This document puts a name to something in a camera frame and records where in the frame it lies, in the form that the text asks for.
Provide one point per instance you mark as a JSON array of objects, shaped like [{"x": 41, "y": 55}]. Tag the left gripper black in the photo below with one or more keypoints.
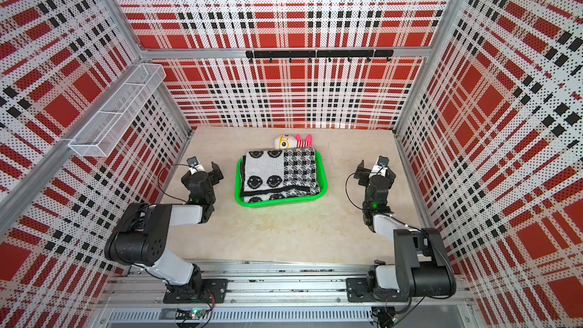
[{"x": 215, "y": 175}]

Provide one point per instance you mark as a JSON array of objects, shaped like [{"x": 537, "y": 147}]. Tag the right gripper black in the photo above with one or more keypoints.
[{"x": 365, "y": 175}]

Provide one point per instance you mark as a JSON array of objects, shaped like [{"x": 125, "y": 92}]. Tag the green plastic basket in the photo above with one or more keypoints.
[{"x": 321, "y": 179}]

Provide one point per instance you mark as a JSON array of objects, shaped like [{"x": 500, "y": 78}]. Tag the black white patterned scarf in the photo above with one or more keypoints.
[{"x": 268, "y": 175}]

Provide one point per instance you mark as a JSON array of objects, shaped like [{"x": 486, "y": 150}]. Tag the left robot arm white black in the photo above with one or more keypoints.
[{"x": 140, "y": 236}]

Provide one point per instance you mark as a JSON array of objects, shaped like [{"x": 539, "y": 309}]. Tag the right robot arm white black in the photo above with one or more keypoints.
[{"x": 420, "y": 268}]

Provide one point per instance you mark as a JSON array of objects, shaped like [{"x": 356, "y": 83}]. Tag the white pink plush toy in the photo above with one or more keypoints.
[{"x": 286, "y": 142}]

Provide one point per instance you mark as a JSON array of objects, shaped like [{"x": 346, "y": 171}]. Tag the green circuit board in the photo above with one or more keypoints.
[{"x": 196, "y": 314}]

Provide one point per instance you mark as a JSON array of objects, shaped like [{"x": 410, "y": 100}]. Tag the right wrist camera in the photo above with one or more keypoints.
[{"x": 381, "y": 166}]

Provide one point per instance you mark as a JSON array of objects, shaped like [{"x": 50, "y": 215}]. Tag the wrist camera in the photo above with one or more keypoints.
[
  {"x": 381, "y": 166},
  {"x": 194, "y": 165}
]

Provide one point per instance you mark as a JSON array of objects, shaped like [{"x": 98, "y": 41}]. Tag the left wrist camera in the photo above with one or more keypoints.
[{"x": 194, "y": 165}]

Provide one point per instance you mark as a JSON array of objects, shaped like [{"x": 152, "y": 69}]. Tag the aluminium mounting rail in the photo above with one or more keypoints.
[{"x": 250, "y": 283}]

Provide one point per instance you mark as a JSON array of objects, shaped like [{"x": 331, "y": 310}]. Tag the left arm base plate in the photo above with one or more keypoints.
[{"x": 206, "y": 291}]

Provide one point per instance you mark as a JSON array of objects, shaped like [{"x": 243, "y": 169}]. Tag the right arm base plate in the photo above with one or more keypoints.
[{"x": 372, "y": 289}]

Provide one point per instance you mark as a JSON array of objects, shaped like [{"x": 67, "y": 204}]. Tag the black hook rail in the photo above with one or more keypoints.
[{"x": 318, "y": 54}]

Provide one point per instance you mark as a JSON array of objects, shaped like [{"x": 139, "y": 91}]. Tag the white wire mesh shelf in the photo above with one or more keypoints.
[{"x": 100, "y": 136}]

